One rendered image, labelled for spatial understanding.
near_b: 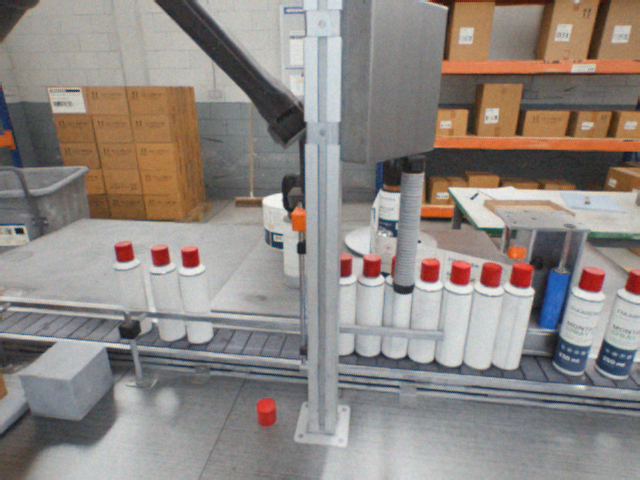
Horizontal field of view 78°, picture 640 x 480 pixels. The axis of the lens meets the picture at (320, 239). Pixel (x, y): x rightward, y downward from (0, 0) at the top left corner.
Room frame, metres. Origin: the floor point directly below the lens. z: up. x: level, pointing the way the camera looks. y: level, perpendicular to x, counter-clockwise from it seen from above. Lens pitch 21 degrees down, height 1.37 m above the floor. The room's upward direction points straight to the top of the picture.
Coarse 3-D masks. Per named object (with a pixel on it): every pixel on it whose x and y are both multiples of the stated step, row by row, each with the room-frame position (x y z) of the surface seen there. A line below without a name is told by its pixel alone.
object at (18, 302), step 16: (0, 304) 0.72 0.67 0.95; (16, 304) 0.71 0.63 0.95; (32, 304) 0.71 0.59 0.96; (48, 304) 0.70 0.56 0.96; (64, 304) 0.70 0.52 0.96; (80, 304) 0.70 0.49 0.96; (192, 320) 0.66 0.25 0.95; (208, 320) 0.66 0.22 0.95; (224, 320) 0.65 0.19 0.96; (240, 320) 0.65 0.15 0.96; (256, 320) 0.64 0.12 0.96; (272, 320) 0.64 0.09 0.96; (288, 320) 0.64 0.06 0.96; (400, 336) 0.61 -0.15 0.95; (416, 336) 0.60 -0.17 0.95; (432, 336) 0.60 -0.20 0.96
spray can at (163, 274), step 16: (160, 256) 0.69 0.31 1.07; (160, 272) 0.69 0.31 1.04; (176, 272) 0.71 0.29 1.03; (160, 288) 0.68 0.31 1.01; (176, 288) 0.70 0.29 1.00; (160, 304) 0.68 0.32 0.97; (176, 304) 0.70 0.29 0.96; (160, 320) 0.69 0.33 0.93; (176, 320) 0.69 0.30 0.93; (160, 336) 0.69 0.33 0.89; (176, 336) 0.69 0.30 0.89
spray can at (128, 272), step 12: (120, 252) 0.71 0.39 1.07; (132, 252) 0.73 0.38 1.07; (120, 264) 0.71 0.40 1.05; (132, 264) 0.72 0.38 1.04; (120, 276) 0.70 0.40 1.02; (132, 276) 0.71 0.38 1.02; (120, 288) 0.71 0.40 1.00; (132, 288) 0.71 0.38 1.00; (144, 288) 0.73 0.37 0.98; (120, 300) 0.71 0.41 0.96; (132, 300) 0.71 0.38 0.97; (144, 300) 0.72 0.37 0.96; (144, 324) 0.71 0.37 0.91
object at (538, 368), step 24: (24, 312) 0.80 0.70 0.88; (48, 336) 0.71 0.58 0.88; (72, 336) 0.71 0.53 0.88; (96, 336) 0.71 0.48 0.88; (144, 336) 0.71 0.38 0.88; (216, 336) 0.71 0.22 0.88; (240, 336) 0.71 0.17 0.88; (264, 336) 0.71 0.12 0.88; (288, 336) 0.71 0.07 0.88; (360, 360) 0.63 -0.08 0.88; (384, 360) 0.63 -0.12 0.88; (408, 360) 0.63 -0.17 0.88; (528, 360) 0.63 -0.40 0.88; (576, 384) 0.56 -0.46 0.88; (600, 384) 0.56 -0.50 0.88; (624, 384) 0.56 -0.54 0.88
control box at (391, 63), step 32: (352, 0) 0.50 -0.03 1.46; (384, 0) 0.49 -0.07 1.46; (416, 0) 0.54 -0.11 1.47; (352, 32) 0.50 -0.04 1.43; (384, 32) 0.49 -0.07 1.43; (416, 32) 0.54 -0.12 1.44; (352, 64) 0.50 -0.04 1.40; (384, 64) 0.50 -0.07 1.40; (416, 64) 0.55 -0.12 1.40; (352, 96) 0.49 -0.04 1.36; (384, 96) 0.50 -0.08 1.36; (416, 96) 0.55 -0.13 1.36; (352, 128) 0.49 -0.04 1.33; (384, 128) 0.50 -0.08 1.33; (416, 128) 0.56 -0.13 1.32; (352, 160) 0.49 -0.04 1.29; (384, 160) 0.51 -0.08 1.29
